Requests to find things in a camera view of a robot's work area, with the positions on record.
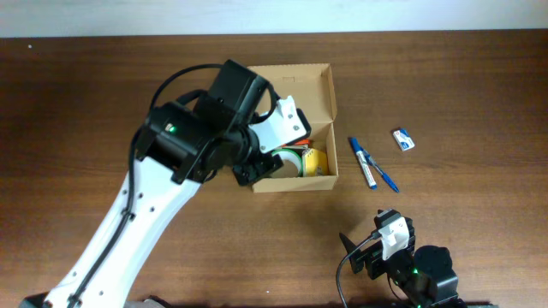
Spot green tape roll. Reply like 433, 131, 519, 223
271, 149, 302, 178

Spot blue ballpoint pen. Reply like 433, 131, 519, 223
362, 149, 400, 193

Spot left black camera cable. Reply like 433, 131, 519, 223
66, 62, 277, 308

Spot small white blue box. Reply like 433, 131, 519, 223
392, 128, 415, 151

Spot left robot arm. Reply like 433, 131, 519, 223
20, 60, 282, 307

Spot open cardboard box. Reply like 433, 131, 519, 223
250, 63, 339, 193

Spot black camera cable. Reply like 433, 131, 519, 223
66, 62, 277, 308
335, 230, 382, 308

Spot red stapler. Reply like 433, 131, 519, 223
295, 139, 312, 146

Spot yellow sticky note pad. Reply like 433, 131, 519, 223
301, 148, 329, 177

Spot right black camera cable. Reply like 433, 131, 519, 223
335, 230, 382, 308

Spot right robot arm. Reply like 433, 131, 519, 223
336, 209, 467, 308

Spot blue whiteboard marker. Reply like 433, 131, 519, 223
349, 138, 378, 190

